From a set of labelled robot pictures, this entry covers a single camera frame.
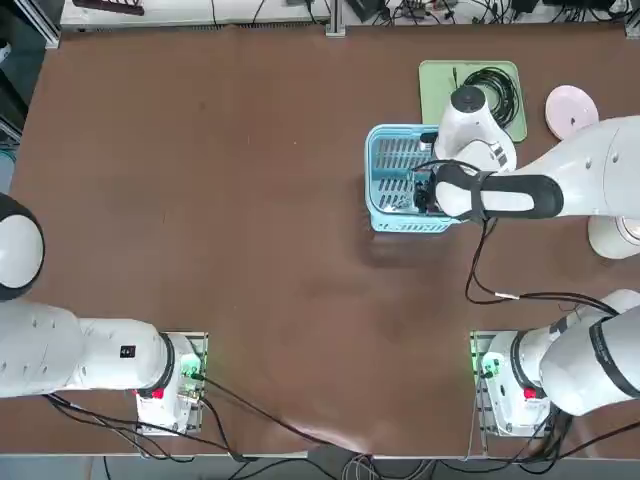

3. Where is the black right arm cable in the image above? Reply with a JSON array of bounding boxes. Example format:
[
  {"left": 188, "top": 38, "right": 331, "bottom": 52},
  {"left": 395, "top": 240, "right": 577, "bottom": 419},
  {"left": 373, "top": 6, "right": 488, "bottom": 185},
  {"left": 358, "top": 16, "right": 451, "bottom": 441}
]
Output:
[{"left": 413, "top": 158, "right": 621, "bottom": 317}]

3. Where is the pink plate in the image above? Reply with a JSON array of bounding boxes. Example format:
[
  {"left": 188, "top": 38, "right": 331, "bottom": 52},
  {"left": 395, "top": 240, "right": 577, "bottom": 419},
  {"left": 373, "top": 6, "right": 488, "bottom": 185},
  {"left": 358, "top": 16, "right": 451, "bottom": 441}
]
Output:
[{"left": 544, "top": 84, "right": 600, "bottom": 141}]

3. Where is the blue plastic basket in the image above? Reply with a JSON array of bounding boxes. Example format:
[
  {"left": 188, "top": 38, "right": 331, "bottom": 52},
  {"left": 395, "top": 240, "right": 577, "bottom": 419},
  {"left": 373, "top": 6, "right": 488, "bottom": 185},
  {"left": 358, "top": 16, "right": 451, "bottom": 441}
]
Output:
[{"left": 364, "top": 123, "right": 464, "bottom": 236}]

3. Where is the aluminium table edge rail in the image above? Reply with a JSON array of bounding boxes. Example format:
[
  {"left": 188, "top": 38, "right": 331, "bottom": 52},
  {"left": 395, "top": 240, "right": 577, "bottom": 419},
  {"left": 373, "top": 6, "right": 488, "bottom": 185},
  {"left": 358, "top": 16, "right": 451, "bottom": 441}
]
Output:
[{"left": 59, "top": 18, "right": 332, "bottom": 35}]

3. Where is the black left base cable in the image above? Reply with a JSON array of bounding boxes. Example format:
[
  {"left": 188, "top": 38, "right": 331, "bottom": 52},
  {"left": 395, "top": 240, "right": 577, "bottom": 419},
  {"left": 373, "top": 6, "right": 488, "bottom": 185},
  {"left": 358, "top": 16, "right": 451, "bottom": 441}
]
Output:
[{"left": 197, "top": 374, "right": 374, "bottom": 459}]

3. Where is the black coiled cable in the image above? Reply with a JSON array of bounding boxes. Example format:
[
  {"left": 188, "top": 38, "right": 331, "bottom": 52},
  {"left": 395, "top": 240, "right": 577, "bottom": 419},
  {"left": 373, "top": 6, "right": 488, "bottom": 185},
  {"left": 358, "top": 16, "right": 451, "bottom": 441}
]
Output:
[{"left": 452, "top": 67, "right": 521, "bottom": 127}]

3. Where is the aluminium profile post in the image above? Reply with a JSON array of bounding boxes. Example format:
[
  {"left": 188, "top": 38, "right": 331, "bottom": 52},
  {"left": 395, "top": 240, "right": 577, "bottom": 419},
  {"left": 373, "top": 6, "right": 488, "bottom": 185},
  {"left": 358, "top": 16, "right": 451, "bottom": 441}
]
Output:
[{"left": 325, "top": 0, "right": 346, "bottom": 37}]

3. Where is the dark red rack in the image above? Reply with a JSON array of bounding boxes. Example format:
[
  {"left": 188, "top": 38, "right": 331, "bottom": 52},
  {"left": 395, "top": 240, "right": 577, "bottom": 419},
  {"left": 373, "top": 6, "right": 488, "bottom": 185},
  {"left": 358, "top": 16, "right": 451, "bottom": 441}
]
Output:
[{"left": 73, "top": 0, "right": 146, "bottom": 17}]

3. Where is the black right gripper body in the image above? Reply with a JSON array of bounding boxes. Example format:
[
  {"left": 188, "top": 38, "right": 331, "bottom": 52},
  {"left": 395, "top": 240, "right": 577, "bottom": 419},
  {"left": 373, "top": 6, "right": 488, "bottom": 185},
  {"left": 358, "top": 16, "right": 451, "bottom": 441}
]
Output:
[{"left": 412, "top": 169, "right": 439, "bottom": 215}]

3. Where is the green tray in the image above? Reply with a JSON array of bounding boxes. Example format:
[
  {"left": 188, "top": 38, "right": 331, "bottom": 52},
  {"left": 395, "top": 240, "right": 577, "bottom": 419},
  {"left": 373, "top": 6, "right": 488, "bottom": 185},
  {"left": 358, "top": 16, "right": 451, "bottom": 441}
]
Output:
[{"left": 418, "top": 59, "right": 529, "bottom": 144}]

